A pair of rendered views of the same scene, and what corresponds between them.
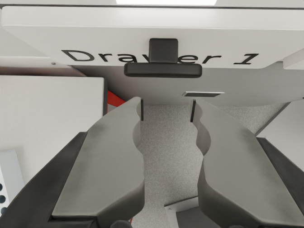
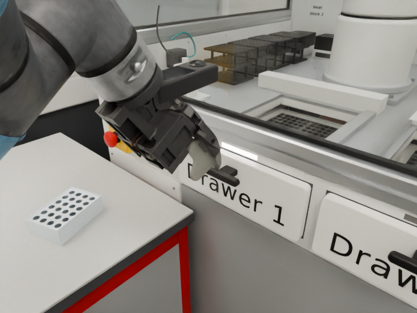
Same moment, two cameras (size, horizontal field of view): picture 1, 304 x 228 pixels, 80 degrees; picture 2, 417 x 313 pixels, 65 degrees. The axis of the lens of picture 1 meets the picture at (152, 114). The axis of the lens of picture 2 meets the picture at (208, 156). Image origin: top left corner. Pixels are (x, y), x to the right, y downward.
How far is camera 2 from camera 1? 0.48 m
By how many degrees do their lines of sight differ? 58
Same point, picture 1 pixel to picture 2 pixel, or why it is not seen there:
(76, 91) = (170, 207)
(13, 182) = (85, 215)
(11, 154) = (100, 207)
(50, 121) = (138, 210)
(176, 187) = not seen: outside the picture
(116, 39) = not seen: hidden behind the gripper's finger
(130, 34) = not seen: hidden behind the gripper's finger
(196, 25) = (245, 163)
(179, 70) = (227, 176)
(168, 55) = (228, 171)
